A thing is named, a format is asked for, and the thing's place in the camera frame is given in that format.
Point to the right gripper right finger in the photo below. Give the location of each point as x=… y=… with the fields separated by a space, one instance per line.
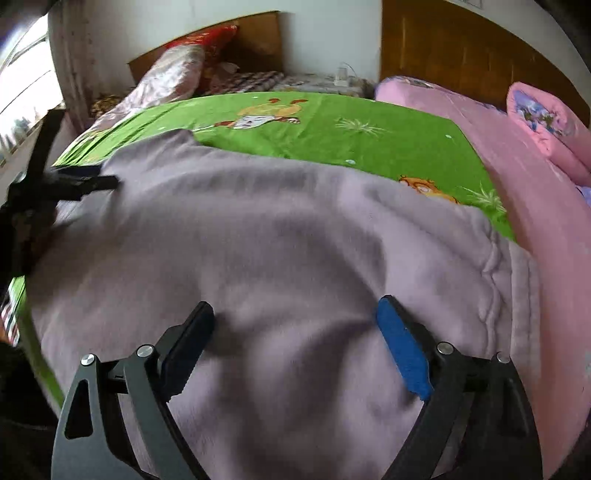
x=476 y=421

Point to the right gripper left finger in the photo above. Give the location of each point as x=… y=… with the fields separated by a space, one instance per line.
x=91 y=440

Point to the lilac fleece pants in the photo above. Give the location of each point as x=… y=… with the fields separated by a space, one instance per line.
x=293 y=256

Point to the yellow patterned cloth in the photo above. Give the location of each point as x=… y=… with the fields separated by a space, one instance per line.
x=104 y=104

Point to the window curtain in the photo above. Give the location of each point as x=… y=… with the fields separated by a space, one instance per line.
x=73 y=58

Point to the pink floral duvet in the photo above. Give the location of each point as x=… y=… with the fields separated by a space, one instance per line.
x=174 y=76

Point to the pink folded quilt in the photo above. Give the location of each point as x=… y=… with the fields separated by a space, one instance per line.
x=550 y=216

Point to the red pillow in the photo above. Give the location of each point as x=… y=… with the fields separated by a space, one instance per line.
x=212 y=40

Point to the red plaid bed sheet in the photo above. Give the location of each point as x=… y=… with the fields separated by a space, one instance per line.
x=278 y=82

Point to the wooden headboard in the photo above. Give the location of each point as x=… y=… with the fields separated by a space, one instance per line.
x=257 y=45

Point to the pink cartoon pillow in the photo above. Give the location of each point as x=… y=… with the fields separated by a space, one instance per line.
x=559 y=134

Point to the green cartoon bed sheet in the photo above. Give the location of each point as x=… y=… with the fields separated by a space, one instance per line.
x=427 y=153

